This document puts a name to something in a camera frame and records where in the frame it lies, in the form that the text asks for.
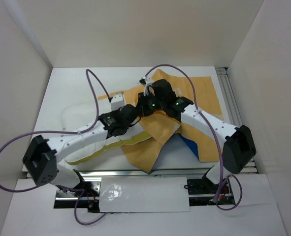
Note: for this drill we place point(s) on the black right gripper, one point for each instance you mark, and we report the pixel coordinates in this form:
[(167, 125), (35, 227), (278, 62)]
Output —
[(142, 105)]

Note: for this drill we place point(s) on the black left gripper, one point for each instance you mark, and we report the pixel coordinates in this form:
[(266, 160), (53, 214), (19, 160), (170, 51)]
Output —
[(113, 113)]

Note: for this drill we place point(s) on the Mickey Mouse pillowcase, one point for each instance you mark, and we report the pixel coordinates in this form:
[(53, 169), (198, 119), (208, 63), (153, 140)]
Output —
[(142, 150)]

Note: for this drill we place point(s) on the white pillow yellow edge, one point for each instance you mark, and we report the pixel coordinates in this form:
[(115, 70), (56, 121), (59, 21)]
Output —
[(77, 117)]

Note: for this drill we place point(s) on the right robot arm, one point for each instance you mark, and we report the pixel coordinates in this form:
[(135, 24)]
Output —
[(236, 144)]

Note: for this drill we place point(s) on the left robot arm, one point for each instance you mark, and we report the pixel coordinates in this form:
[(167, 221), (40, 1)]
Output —
[(43, 155)]

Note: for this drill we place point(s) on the white cover plate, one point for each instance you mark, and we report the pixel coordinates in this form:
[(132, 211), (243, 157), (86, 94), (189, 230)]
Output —
[(143, 194)]

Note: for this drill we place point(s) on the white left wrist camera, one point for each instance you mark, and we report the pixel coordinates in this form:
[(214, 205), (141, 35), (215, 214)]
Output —
[(117, 101)]

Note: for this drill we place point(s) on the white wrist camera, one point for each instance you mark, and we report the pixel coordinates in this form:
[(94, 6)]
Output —
[(117, 101), (147, 83)]

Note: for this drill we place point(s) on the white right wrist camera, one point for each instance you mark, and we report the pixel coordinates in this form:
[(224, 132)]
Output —
[(147, 83)]

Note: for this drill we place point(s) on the aluminium side rail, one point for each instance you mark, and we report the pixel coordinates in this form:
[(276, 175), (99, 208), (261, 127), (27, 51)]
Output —
[(228, 95)]

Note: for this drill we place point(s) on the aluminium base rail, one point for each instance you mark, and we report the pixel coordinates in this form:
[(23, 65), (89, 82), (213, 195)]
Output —
[(138, 173)]

